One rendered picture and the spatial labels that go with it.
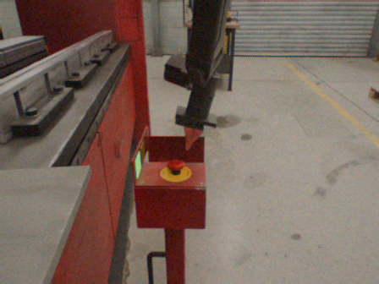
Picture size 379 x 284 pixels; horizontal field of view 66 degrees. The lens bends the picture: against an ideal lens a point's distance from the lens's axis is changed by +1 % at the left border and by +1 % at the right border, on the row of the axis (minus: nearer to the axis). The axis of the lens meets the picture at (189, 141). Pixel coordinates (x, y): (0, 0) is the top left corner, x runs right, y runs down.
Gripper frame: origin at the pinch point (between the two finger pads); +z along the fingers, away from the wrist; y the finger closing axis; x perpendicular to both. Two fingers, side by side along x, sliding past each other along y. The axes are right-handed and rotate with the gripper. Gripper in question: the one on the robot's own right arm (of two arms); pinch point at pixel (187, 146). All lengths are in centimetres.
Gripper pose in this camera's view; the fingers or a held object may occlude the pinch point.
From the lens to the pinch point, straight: 74.6
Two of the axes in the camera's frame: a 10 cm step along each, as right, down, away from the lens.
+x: -0.3, 4.3, -9.0
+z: -2.5, 8.7, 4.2
